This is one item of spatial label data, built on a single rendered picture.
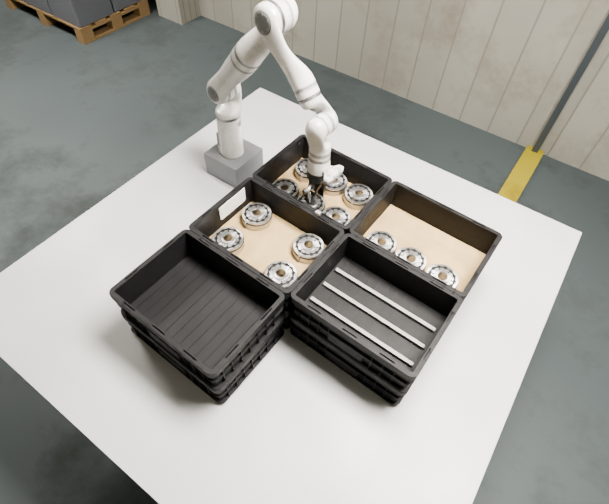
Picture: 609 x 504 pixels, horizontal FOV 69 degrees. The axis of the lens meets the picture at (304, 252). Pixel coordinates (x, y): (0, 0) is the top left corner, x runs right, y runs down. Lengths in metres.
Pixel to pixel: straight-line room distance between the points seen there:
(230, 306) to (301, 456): 0.46
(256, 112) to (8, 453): 1.81
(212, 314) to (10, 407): 1.28
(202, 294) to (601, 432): 1.86
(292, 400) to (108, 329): 0.62
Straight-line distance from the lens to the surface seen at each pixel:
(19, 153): 3.51
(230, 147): 1.78
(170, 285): 1.42
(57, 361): 1.55
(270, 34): 1.30
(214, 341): 1.30
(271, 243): 1.47
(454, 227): 1.57
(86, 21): 4.51
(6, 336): 1.67
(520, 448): 2.27
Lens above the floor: 1.98
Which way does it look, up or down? 53 degrees down
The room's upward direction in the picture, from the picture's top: 4 degrees clockwise
